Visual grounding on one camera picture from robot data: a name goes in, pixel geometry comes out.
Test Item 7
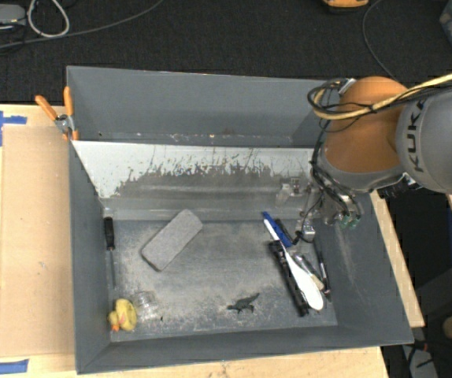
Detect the grey flat block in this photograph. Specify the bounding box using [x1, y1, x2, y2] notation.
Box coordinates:
[140, 209, 204, 272]

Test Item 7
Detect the blue and black pen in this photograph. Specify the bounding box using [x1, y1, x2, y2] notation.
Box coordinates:
[274, 218, 295, 248]

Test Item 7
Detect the grey metal bin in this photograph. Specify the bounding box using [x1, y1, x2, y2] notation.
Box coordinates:
[65, 65, 415, 374]

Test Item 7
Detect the silver metal tool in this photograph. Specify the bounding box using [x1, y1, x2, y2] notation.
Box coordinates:
[292, 252, 326, 291]

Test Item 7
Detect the clear plastic cup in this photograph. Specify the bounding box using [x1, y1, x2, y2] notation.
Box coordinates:
[131, 290, 163, 323]

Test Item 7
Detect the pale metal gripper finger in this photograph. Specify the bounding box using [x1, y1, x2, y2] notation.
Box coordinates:
[276, 176, 303, 205]
[296, 219, 317, 245]

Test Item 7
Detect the small black toy animal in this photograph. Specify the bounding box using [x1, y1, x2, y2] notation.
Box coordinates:
[226, 292, 261, 315]

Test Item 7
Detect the yellow rubber duck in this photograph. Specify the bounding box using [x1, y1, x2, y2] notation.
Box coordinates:
[107, 298, 139, 333]

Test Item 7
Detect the brown cardboard board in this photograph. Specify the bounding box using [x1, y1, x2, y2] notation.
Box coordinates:
[0, 124, 78, 358]

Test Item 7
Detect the long black tool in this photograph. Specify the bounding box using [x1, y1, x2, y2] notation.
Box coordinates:
[269, 239, 310, 318]

